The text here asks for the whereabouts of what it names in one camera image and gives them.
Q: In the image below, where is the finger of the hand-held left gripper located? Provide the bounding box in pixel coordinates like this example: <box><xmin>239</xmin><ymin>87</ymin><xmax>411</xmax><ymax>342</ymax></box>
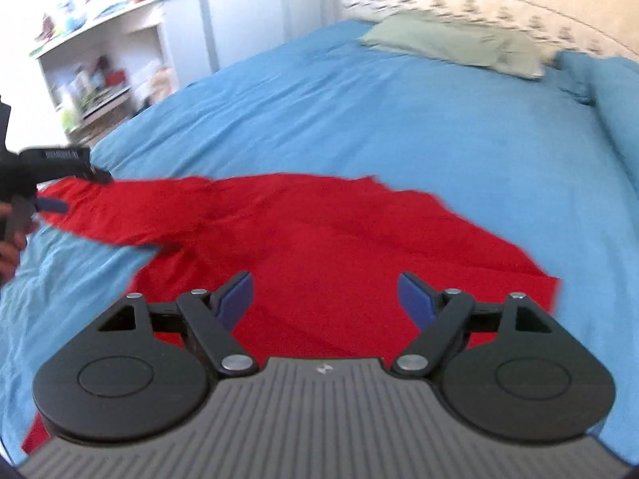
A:
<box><xmin>74</xmin><ymin>164</ymin><xmax>113</xmax><ymax>186</ymax></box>
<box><xmin>30</xmin><ymin>196</ymin><xmax>69</xmax><ymax>215</ymax></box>

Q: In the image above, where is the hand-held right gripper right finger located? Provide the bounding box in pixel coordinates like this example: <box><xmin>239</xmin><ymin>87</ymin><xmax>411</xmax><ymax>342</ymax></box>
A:
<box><xmin>391</xmin><ymin>272</ymin><xmax>555</xmax><ymax>377</ymax></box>

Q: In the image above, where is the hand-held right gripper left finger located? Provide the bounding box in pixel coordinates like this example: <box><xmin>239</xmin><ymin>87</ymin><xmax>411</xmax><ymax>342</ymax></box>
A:
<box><xmin>97</xmin><ymin>270</ymin><xmax>259</xmax><ymax>379</ymax></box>

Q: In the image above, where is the red garment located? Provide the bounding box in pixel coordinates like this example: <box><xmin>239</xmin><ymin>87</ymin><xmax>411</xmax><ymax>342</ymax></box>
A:
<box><xmin>20</xmin><ymin>174</ymin><xmax>561</xmax><ymax>455</ymax></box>

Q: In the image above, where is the person's left hand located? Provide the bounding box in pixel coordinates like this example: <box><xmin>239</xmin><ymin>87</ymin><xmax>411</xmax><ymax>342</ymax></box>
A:
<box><xmin>0</xmin><ymin>202</ymin><xmax>30</xmax><ymax>286</ymax></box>

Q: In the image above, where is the beige bag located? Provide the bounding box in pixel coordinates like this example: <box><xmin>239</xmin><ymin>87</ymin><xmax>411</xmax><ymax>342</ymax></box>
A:
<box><xmin>149</xmin><ymin>64</ymin><xmax>177</xmax><ymax>107</ymax></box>

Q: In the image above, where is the white shelf unit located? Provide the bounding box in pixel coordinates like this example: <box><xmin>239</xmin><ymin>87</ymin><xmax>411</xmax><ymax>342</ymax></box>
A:
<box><xmin>29</xmin><ymin>0</ymin><xmax>201</xmax><ymax>148</ymax></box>

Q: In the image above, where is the bed with blue sheet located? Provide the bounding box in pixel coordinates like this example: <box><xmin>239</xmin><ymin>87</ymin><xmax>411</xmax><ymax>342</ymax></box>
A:
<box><xmin>0</xmin><ymin>19</ymin><xmax>639</xmax><ymax>466</ymax></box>

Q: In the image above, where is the white wardrobe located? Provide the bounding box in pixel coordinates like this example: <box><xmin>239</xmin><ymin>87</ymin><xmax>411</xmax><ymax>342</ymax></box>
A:
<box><xmin>165</xmin><ymin>0</ymin><xmax>345</xmax><ymax>75</ymax></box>

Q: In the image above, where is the green pillow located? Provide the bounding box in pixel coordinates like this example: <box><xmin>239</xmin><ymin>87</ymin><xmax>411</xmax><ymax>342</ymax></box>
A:
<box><xmin>359</xmin><ymin>10</ymin><xmax>547</xmax><ymax>79</ymax></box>

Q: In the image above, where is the blue rolled duvet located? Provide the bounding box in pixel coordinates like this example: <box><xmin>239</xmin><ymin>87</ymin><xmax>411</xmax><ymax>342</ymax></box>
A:
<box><xmin>555</xmin><ymin>50</ymin><xmax>639</xmax><ymax>191</ymax></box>

